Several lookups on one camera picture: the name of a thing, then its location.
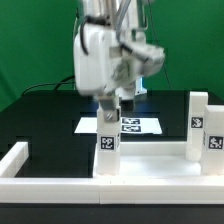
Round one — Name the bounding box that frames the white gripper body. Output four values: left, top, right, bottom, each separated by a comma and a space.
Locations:
73, 24, 134, 96

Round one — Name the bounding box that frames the black cable on table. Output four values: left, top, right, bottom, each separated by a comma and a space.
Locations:
21, 74, 77, 98

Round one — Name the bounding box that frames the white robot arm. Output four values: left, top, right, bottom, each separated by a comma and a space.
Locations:
73, 0, 147, 122

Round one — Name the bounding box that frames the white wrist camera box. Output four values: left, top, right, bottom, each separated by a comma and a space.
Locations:
131, 43, 165, 77

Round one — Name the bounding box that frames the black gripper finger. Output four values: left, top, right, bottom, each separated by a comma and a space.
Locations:
99, 95, 120, 122

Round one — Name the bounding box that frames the white square desk top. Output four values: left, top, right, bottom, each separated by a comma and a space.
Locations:
117, 141, 201, 178

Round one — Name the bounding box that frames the white U-shaped obstacle fence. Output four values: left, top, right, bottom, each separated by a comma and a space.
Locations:
0, 142, 224, 204

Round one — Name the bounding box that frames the fiducial marker sheet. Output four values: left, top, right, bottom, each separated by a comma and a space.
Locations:
75, 117, 162, 134

